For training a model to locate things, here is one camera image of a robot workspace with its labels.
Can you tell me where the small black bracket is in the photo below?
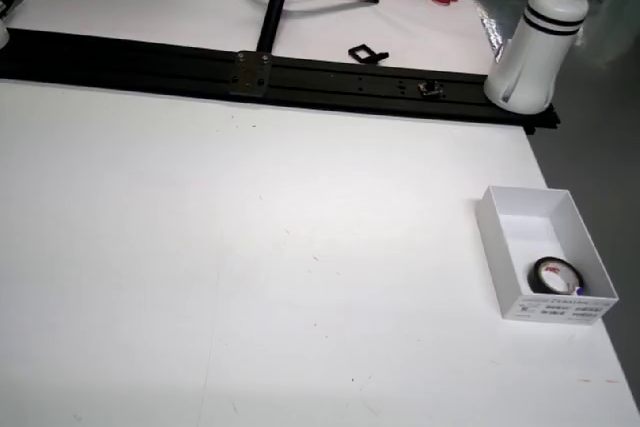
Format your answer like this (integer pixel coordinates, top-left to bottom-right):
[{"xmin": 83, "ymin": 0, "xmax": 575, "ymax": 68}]
[{"xmin": 348, "ymin": 44, "xmax": 390, "ymax": 66}]

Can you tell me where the dark metal joining plate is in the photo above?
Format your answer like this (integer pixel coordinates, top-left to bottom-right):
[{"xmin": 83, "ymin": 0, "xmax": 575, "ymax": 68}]
[{"xmin": 228, "ymin": 50, "xmax": 274, "ymax": 98}]

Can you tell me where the black tape roll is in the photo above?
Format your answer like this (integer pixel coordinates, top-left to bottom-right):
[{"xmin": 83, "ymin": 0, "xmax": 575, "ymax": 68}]
[{"xmin": 527, "ymin": 255, "xmax": 585, "ymax": 297}]

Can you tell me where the black tripod stand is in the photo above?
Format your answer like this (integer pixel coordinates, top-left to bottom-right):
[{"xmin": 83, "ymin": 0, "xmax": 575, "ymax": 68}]
[{"xmin": 217, "ymin": 0, "xmax": 380, "ymax": 56}]

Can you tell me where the white cardboard bin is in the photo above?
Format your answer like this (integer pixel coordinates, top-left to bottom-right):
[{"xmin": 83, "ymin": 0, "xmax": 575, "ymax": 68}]
[{"xmin": 473, "ymin": 185, "xmax": 620, "ymax": 327}]

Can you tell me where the silver foil strip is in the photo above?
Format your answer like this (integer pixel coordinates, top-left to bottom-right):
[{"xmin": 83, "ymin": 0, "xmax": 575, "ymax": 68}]
[{"xmin": 473, "ymin": 0, "xmax": 514, "ymax": 66}]

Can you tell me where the black aluminium rail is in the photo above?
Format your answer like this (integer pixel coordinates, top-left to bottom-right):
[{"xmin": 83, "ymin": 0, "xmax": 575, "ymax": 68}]
[{"xmin": 0, "ymin": 26, "xmax": 562, "ymax": 137}]

